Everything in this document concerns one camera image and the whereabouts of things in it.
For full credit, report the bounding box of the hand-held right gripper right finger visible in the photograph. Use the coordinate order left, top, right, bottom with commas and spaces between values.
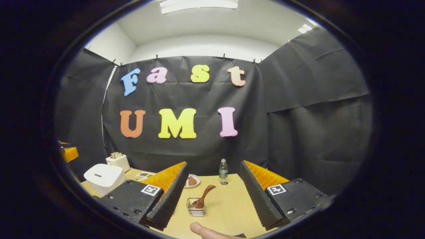
240, 160, 336, 231

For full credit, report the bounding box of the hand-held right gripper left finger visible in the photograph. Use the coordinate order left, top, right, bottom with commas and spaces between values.
100, 162, 189, 232

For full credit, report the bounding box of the metal wire chopstick holder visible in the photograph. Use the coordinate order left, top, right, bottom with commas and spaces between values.
187, 197, 206, 217

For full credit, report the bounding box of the brown wooden spoon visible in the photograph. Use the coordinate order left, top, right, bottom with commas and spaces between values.
191, 185, 216, 209

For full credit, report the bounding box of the white rice cooker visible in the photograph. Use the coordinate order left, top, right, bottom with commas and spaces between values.
83, 163, 127, 197

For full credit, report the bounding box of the white round plate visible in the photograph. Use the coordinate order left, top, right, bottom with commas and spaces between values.
184, 174, 201, 189

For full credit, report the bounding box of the clear plastic water bottle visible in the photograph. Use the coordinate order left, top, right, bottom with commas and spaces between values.
219, 158, 229, 186

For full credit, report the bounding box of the white toaster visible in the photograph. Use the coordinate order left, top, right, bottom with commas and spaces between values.
106, 153, 131, 172

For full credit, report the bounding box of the black backdrop cloth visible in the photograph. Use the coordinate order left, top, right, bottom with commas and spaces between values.
55, 28, 374, 196

